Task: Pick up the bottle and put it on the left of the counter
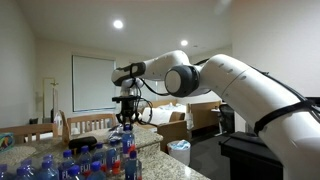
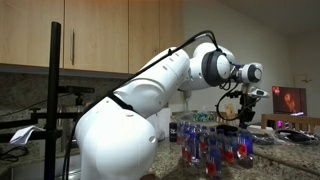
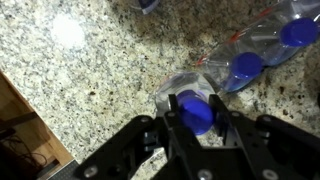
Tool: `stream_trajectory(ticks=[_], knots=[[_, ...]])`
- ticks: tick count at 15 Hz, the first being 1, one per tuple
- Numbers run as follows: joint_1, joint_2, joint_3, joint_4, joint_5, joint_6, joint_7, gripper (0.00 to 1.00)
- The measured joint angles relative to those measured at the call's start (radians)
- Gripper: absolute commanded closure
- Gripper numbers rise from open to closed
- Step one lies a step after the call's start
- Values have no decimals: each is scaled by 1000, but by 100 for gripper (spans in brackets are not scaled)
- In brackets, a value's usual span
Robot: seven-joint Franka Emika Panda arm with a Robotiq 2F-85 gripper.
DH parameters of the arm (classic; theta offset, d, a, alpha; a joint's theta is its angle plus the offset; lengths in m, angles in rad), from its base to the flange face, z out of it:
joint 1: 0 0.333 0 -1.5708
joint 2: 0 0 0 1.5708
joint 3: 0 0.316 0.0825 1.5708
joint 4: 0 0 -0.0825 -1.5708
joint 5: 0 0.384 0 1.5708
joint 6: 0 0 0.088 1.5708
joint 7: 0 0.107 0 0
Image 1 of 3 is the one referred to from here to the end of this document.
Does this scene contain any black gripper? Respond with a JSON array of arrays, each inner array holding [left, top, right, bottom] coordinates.
[[115, 100, 141, 127]]

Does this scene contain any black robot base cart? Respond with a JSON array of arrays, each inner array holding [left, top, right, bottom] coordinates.
[[219, 130, 284, 180]]

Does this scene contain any bed with white bedding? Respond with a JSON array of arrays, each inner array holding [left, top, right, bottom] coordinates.
[[141, 102, 188, 126]]

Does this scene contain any wide wooden chair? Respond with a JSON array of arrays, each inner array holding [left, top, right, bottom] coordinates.
[[59, 111, 118, 144]]

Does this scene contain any white window blind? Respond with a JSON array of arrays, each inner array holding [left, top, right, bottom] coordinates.
[[71, 54, 117, 113]]

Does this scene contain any black glasses case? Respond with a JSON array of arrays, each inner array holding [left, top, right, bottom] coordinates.
[[68, 135, 98, 151]]

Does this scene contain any trash bin white liner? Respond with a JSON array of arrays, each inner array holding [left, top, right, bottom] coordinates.
[[166, 139, 192, 167]]

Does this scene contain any wooden desk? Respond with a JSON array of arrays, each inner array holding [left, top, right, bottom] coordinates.
[[188, 99, 223, 133]]

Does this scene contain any black office chair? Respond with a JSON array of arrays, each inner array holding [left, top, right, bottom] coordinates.
[[218, 103, 236, 136]]

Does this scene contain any narrow wooden chair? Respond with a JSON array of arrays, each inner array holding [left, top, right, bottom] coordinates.
[[0, 123, 59, 144]]

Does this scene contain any colourful tissue box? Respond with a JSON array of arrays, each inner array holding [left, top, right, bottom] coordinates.
[[0, 132, 16, 153]]

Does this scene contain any small plastic bag black cable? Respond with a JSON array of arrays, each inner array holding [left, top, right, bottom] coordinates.
[[107, 124, 125, 143]]

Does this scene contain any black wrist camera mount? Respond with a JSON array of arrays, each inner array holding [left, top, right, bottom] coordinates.
[[111, 95, 141, 103]]

